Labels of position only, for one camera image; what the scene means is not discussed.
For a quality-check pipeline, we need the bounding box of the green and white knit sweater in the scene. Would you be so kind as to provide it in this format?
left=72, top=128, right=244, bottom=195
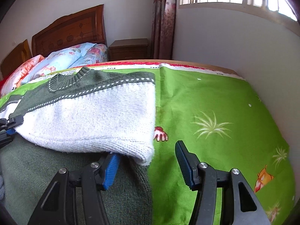
left=1, top=67, right=156, bottom=224

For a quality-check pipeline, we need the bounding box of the pink floral pillow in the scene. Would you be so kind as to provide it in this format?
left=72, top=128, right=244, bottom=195
left=1, top=55, right=45, bottom=97

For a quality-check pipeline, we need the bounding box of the green cartoon bed sheet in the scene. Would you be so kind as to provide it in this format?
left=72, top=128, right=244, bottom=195
left=9, top=63, right=295, bottom=224

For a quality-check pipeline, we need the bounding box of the blue floral quilt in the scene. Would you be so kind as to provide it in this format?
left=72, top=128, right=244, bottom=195
left=20, top=43, right=108, bottom=85

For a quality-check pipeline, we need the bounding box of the wooden headboard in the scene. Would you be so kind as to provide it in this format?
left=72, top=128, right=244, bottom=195
left=31, top=5, right=107, bottom=57

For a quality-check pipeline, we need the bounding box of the wooden nightstand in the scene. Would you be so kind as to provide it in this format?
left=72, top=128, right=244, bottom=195
left=108, top=38, right=149, bottom=61

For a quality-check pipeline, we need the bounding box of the pink floral curtain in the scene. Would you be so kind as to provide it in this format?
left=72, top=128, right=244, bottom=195
left=151, top=0, right=176, bottom=60

